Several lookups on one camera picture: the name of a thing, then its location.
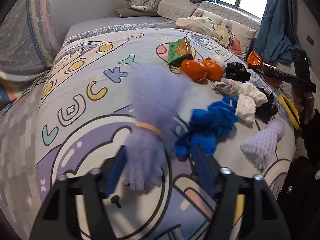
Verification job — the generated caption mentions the orange wrapper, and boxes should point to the orange wrapper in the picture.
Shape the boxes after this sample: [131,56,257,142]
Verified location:
[247,50,282,88]

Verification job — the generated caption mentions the grey cloth bundle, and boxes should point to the grey cloth bundle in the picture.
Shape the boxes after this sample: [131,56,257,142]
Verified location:
[213,78,243,98]

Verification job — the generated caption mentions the green snack packet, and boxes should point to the green snack packet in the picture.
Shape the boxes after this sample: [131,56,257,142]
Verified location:
[168,37,193,64]

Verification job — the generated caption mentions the purple fuzzy cloth bundle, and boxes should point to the purple fuzzy cloth bundle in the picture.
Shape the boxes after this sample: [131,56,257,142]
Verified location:
[124,64,191,191]

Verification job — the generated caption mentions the right forearm black sleeve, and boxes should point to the right forearm black sleeve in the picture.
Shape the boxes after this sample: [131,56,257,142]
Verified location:
[302,110,320,163]

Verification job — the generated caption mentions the yellow rimmed trash bin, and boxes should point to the yellow rimmed trash bin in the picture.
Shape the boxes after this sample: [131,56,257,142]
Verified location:
[278,94,300,131]

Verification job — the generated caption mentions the right hand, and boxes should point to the right hand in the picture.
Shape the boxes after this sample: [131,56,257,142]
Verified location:
[291,86,315,121]

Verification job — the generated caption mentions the right blue curtain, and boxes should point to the right blue curtain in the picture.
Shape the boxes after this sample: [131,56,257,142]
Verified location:
[253,0,302,66]

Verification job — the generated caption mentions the black plastic bag lower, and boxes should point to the black plastic bag lower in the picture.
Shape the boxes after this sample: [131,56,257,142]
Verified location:
[255,88,278,124]

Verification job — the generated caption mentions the white cloth bundle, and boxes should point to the white cloth bundle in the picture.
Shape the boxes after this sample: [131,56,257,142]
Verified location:
[235,82,268,124]

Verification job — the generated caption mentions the printed baby pillow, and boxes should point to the printed baby pillow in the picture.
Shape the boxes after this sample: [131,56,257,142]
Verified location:
[192,8,257,60]

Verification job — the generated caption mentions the purple knit bundle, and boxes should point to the purple knit bundle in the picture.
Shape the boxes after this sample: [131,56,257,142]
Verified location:
[240,119,285,172]

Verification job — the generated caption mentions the orange bag right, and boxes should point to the orange bag right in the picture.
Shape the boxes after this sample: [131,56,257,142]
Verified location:
[202,57,224,81]

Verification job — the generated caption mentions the orange bag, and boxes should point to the orange bag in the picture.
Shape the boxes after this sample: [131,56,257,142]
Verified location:
[202,57,224,81]
[180,59,207,83]

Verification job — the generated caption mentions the small white bundle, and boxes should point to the small white bundle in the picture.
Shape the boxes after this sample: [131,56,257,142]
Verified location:
[212,55,226,71]

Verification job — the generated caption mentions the orange bag left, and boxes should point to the orange bag left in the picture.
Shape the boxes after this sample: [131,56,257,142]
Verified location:
[180,59,207,83]

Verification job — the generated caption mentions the blue crumpled cloth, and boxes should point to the blue crumpled cloth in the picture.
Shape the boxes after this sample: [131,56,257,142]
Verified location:
[175,95,239,157]

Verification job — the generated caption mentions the cream crumpled clothing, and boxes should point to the cream crumpled clothing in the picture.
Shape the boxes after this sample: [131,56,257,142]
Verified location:
[176,16,230,47]

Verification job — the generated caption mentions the cartoon print blanket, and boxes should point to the cartoon print blanket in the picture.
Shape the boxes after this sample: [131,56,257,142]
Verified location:
[30,28,295,239]

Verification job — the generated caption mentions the striped cloth covered cabinet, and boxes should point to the striped cloth covered cabinet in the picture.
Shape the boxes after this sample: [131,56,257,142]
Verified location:
[1,0,60,82]

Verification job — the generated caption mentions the wall switch plate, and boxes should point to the wall switch plate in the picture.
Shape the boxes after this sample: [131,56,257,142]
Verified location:
[306,35,315,47]

